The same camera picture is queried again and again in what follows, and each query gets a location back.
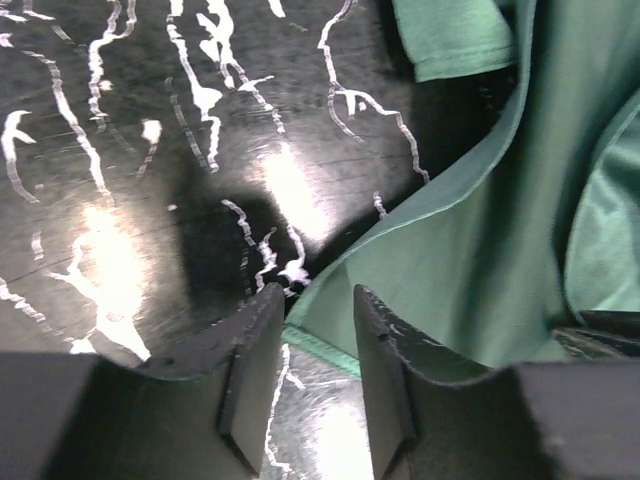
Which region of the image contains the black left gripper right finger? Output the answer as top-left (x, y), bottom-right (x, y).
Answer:
top-left (354, 285), bottom-right (639, 479)

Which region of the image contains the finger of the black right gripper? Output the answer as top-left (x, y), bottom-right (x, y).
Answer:
top-left (552, 310), bottom-right (639, 359)

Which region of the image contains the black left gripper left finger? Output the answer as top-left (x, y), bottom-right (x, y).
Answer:
top-left (1, 283), bottom-right (285, 479)

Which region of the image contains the green cloth napkin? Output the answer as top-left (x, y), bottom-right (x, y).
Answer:
top-left (283, 1), bottom-right (639, 372)

